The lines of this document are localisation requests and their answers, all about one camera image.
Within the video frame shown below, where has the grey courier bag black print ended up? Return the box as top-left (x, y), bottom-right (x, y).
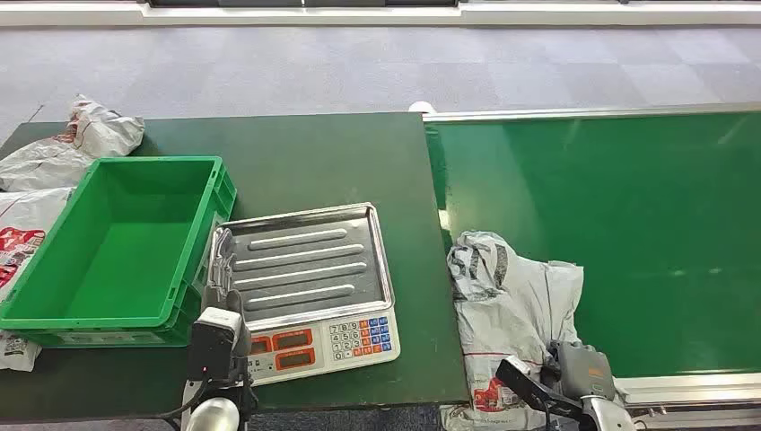
top-left (440, 230), bottom-right (586, 431)

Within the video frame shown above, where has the green belt conveyor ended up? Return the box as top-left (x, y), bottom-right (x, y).
top-left (423, 101), bottom-right (761, 431)

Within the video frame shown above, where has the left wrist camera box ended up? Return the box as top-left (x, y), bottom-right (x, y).
top-left (188, 306), bottom-right (244, 382)

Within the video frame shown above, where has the crumpled grey courier bag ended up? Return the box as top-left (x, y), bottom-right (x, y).
top-left (0, 93), bottom-right (145, 193)

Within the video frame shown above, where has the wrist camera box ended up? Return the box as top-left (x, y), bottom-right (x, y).
top-left (495, 356), bottom-right (587, 420)
top-left (188, 306), bottom-right (244, 382)

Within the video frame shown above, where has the grey courier bag red print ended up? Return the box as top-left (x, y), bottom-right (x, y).
top-left (0, 187), bottom-right (75, 373)

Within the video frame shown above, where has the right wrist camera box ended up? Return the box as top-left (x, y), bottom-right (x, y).
top-left (495, 356), bottom-right (587, 420)

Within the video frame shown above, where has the electronic scale with steel tray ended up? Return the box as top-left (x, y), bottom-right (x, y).
top-left (207, 202), bottom-right (402, 387)

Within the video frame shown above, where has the green plastic crate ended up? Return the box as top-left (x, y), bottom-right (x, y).
top-left (0, 155), bottom-right (238, 349)

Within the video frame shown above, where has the white wall baseboard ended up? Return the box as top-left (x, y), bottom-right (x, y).
top-left (0, 0), bottom-right (761, 28)

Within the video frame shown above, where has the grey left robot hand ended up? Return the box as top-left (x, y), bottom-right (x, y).
top-left (202, 227), bottom-right (254, 359)

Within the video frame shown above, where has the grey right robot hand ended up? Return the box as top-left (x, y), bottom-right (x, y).
top-left (539, 340), bottom-right (617, 401)

